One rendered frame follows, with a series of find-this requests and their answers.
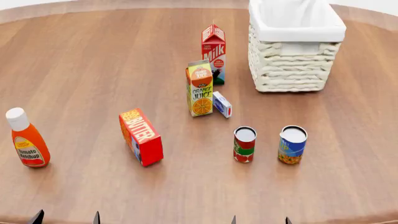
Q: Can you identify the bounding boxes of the tomato ketchup bottle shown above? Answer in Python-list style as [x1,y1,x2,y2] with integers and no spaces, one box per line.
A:
[5,106,51,168]

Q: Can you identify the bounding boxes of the red tomato sauce can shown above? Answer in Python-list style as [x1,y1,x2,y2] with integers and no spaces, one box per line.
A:
[233,125,258,164]

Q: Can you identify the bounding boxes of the white woven basket with liner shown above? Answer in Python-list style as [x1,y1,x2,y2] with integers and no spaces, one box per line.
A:
[248,0,348,93]

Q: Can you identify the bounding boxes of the blue soup can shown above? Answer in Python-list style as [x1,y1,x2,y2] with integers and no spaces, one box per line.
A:
[277,125,308,165]

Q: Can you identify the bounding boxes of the red butter box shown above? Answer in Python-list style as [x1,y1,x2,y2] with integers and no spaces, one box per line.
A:
[118,107,164,167]

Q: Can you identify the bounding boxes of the small white blue box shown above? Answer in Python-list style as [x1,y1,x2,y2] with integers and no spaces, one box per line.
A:
[212,90,233,119]

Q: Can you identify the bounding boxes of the orange juice carton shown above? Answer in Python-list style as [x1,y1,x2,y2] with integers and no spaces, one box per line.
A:
[185,58,215,118]

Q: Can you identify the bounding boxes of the red milk carton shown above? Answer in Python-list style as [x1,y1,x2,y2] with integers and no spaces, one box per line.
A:
[200,23,227,86]

